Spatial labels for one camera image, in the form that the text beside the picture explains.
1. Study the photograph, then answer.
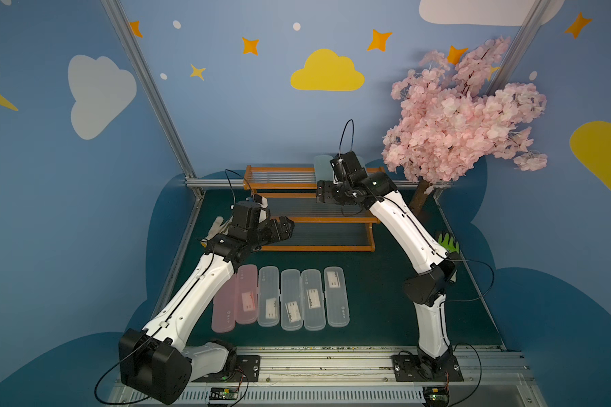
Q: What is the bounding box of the teal pencil case plain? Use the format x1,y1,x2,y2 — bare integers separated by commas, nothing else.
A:
313,155,334,182

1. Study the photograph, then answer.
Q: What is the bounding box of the clear pencil case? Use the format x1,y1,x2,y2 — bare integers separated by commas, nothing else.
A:
301,269,326,331
324,266,350,328
257,266,280,327
280,269,303,332

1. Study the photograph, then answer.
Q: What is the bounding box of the teal pencil case with label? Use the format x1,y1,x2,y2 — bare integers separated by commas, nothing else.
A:
359,164,373,179

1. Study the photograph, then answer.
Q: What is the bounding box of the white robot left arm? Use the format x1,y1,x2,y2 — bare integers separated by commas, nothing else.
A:
118,195,295,405

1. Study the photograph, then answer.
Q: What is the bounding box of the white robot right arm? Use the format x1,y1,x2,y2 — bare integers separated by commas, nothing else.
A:
316,151,456,361

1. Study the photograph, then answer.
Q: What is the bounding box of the orange wooden three-tier shelf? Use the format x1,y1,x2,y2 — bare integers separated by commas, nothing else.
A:
244,166,379,252

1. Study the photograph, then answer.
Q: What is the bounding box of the pink pencil case inner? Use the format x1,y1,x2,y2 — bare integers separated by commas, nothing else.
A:
236,265,258,325

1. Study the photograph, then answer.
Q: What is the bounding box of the pink pencil case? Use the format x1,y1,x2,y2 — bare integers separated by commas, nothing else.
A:
236,265,258,325
211,275,237,333

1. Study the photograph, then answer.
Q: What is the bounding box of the pink pencil case outer left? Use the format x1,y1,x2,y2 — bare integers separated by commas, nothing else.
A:
211,275,237,333

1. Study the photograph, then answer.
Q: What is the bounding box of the white cotton work glove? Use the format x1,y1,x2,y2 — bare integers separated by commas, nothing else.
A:
200,195,270,250

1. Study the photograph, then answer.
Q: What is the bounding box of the aluminium rear crossbar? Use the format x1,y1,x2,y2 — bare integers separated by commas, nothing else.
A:
186,178,452,190

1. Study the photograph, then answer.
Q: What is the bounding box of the green and black work glove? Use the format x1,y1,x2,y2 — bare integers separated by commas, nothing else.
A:
436,232,460,254

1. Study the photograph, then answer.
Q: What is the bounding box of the pink artificial blossom tree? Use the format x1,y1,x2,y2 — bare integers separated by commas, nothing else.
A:
382,37,548,214

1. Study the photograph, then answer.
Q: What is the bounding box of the left green circuit board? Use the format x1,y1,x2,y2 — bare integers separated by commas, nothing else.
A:
208,388,239,403

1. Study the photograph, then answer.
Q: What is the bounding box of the green circuit board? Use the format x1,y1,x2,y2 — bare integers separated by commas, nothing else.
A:
423,387,450,407
208,388,239,403

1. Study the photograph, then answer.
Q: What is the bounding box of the right green circuit board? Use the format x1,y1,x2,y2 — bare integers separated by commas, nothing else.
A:
423,387,450,407

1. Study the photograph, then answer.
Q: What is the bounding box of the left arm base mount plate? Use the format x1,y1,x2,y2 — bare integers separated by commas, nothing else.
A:
191,354,261,383

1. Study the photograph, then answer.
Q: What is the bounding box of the aluminium frame post left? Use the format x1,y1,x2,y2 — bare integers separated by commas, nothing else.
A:
100,0,204,199

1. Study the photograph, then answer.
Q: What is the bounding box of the aluminium frame post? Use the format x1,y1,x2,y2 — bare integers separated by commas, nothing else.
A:
486,0,552,95
100,0,204,199

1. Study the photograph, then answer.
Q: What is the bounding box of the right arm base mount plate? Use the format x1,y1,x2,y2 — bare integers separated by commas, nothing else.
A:
391,354,463,383

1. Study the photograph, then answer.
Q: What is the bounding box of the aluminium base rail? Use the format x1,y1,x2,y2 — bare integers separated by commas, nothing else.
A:
175,345,547,406

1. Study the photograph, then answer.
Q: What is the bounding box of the aluminium frame post right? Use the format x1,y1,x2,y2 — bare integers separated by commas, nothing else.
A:
486,0,552,95

